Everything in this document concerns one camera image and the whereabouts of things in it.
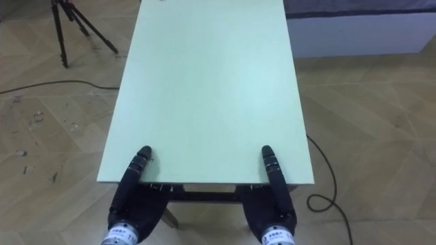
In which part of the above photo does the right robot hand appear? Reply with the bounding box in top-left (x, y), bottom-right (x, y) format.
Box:
top-left (235, 145), bottom-right (298, 241)

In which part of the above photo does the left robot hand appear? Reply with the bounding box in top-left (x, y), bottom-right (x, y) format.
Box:
top-left (107, 145), bottom-right (175, 243)

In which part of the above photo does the pale green table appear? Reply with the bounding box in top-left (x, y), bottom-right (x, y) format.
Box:
top-left (96, 0), bottom-right (315, 229)

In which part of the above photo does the black floor cable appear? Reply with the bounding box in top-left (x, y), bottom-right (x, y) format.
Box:
top-left (305, 134), bottom-right (354, 245)
top-left (0, 80), bottom-right (120, 95)

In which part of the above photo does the black camera tripod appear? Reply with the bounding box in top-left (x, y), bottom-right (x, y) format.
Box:
top-left (50, 0), bottom-right (119, 69)

